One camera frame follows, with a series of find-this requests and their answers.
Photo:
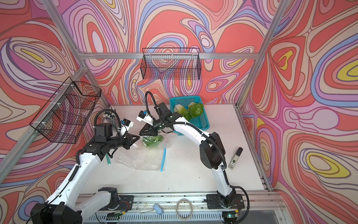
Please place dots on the grey black stapler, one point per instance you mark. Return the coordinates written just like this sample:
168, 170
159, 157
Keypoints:
235, 158

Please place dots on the teal plastic basket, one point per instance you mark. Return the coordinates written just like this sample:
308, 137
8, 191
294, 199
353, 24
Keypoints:
202, 120

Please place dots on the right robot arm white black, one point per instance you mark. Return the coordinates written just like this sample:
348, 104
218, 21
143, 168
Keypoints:
212, 152

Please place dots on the black wire basket back wall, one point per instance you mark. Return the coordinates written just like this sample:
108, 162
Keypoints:
166, 63

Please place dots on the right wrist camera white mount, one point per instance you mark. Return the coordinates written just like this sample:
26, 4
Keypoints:
143, 116

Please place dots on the clear zip-top bag blue seal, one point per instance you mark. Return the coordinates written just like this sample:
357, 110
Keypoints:
150, 158

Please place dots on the green marker pen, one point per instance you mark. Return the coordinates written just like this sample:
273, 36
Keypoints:
108, 159

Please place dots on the small clear bag pink seal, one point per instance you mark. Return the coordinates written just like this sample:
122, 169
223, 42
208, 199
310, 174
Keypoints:
152, 140

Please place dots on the black wire basket wall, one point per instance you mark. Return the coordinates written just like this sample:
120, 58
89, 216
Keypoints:
166, 63
70, 107

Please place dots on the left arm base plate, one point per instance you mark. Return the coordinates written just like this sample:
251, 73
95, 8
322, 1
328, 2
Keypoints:
125, 203

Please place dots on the clear cup of pens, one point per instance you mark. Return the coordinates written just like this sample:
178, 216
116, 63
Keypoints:
109, 116

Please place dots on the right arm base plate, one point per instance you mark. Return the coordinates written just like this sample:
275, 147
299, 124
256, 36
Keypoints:
213, 202

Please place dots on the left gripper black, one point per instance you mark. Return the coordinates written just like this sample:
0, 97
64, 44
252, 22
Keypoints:
129, 141

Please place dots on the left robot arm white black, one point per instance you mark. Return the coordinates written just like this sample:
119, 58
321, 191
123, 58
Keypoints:
60, 207

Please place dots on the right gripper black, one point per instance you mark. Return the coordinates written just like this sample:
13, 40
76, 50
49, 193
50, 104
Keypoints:
147, 129

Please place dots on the black wire basket left wall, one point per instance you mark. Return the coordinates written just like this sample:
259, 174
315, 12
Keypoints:
70, 107

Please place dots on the chinese cabbage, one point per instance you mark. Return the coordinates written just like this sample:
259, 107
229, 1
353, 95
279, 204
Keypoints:
183, 111
195, 109

